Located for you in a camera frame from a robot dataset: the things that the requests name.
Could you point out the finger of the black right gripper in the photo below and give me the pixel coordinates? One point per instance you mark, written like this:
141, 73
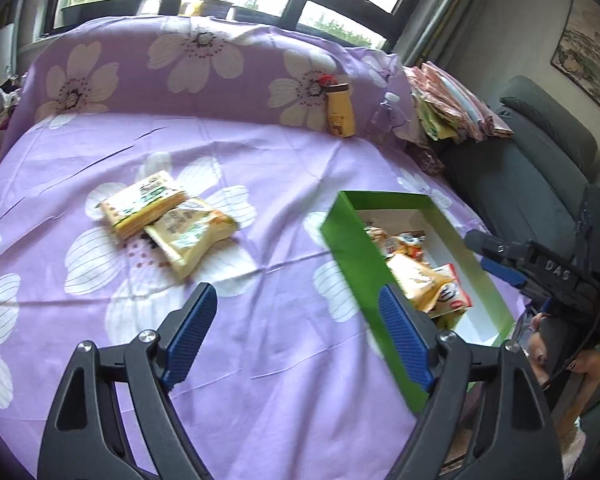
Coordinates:
500, 259

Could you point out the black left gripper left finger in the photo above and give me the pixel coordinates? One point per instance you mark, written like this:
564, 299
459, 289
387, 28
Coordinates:
112, 416

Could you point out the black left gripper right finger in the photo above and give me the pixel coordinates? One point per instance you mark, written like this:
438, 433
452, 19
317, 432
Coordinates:
485, 416

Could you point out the white red blue snack packet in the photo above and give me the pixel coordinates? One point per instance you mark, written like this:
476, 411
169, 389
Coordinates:
452, 296

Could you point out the orange yellow snack packet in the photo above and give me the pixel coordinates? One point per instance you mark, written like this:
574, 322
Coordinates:
420, 284

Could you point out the green cardboard box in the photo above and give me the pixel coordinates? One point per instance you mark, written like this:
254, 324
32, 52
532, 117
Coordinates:
364, 269

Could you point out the dark grey sofa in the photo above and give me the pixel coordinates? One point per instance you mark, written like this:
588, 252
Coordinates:
530, 186

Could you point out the orange cartoon snack packet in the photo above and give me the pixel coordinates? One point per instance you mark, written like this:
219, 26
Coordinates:
409, 243

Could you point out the folded pink cloth stack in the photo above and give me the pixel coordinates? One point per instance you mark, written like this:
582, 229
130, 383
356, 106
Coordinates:
447, 110

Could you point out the clear plastic water bottle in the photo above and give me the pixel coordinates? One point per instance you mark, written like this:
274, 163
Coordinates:
387, 117

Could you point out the yellow bottle with brown cap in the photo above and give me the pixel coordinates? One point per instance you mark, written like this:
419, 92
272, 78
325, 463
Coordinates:
339, 109

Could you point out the framed landscape painting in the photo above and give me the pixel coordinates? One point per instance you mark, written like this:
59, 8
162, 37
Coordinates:
577, 54

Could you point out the cream green corn snack packet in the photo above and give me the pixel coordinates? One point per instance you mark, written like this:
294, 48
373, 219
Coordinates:
186, 232

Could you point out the soda cracker packet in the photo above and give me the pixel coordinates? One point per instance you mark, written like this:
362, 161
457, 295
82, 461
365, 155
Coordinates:
129, 210

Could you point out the purple floral bed sheet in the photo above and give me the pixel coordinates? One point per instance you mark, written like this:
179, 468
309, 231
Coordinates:
288, 383

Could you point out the white black plush toy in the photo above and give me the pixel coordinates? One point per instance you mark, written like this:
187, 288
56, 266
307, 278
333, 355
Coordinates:
9, 97

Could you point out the potted plant on windowsill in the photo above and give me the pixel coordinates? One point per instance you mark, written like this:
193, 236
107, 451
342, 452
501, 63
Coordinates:
214, 8

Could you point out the black planter box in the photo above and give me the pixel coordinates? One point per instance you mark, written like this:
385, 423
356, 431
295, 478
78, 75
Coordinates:
80, 13

